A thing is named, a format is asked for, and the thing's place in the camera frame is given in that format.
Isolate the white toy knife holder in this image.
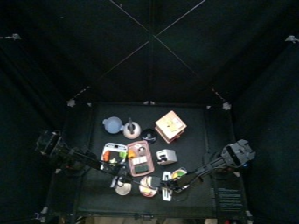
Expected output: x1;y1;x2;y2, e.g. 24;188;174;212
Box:
155;149;179;166

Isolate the tan round toy plate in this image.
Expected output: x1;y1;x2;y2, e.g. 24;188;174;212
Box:
115;180;134;196

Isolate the white toy pot with vegetables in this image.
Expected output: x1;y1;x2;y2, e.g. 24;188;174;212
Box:
171;167;190;180

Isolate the pink toy frying pan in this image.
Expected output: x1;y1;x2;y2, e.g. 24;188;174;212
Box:
138;174;160;199

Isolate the white segmented toy block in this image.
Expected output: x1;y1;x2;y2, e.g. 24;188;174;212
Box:
132;156;148;166

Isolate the pink toy tray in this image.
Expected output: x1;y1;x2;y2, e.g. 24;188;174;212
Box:
126;140;155;178

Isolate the white toy tray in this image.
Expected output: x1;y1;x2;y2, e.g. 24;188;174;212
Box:
99;142;128;172

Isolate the black round pot lid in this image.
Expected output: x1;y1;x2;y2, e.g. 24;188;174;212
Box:
140;128;159;144

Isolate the blue-grey round toy pot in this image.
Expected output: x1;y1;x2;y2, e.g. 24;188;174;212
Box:
102;116;126;135

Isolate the wooden toy stove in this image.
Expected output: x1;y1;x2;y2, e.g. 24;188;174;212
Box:
154;109;188;144

